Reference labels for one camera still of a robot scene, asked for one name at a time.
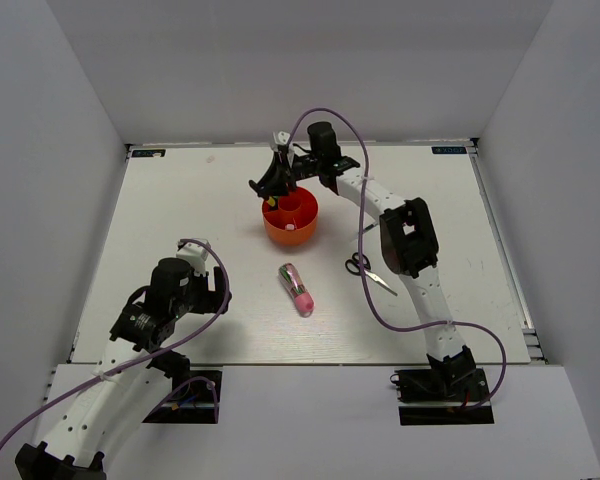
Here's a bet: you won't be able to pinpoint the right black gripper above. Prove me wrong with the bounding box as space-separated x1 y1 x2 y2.
256 152 322 197

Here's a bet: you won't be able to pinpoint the green white pen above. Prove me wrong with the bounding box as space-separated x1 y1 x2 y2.
349 222 378 241

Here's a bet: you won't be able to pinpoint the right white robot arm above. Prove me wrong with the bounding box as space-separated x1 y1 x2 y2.
249 122 476 399

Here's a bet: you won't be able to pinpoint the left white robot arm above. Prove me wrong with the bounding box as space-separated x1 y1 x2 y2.
15 257 231 479

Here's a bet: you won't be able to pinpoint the orange round organizer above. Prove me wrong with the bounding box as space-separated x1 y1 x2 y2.
261 187 319 247

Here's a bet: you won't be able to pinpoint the pink capped marker case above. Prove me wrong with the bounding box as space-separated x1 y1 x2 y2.
278 263 315 317

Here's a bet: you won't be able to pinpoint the left corner label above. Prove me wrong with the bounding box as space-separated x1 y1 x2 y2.
131 149 166 158

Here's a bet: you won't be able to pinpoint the corner label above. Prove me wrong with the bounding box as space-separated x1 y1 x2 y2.
131 149 166 158
431 145 467 155

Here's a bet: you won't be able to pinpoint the right corner label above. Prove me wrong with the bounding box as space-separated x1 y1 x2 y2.
431 145 467 155

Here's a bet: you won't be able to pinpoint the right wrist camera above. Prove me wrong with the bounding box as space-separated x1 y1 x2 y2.
271 131 295 166

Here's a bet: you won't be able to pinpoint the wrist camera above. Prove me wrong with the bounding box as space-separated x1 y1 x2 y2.
271 131 295 166
176 238 210 275

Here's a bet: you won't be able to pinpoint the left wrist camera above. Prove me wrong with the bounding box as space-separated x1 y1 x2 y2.
176 238 210 275

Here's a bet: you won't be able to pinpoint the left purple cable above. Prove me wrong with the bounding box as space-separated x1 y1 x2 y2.
0 239 231 480

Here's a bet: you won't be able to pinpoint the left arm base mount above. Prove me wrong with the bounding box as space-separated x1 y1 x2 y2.
143 367 223 425

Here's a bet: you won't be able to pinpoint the black handled scissors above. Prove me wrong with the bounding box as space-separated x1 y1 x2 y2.
344 252 398 297

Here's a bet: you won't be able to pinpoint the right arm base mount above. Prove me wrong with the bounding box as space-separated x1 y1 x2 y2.
390 368 495 426

